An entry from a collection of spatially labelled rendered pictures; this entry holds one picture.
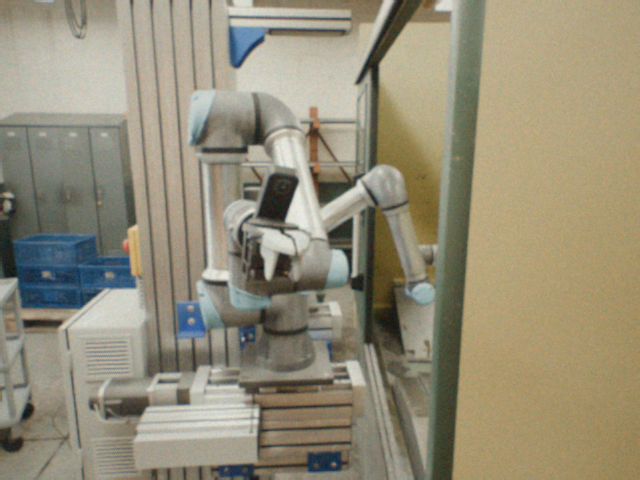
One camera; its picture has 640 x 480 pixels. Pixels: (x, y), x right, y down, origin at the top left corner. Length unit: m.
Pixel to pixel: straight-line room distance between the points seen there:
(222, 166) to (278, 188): 0.41
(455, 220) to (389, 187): 0.89
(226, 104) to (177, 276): 0.50
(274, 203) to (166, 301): 0.73
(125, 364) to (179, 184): 0.50
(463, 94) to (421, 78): 2.09
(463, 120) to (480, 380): 0.40
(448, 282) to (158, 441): 0.73
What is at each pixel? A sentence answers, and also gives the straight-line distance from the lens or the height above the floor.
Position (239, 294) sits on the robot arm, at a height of 1.44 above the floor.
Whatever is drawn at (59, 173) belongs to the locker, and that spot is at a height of 1.34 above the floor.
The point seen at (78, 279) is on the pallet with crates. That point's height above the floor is 0.44.
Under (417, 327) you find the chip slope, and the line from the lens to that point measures 2.69.
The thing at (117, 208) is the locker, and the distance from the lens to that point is 5.98.
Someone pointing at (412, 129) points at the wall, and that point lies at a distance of 2.79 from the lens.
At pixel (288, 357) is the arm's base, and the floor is 1.20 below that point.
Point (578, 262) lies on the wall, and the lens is 0.81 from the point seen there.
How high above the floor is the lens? 1.70
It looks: 13 degrees down
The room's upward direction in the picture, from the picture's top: straight up
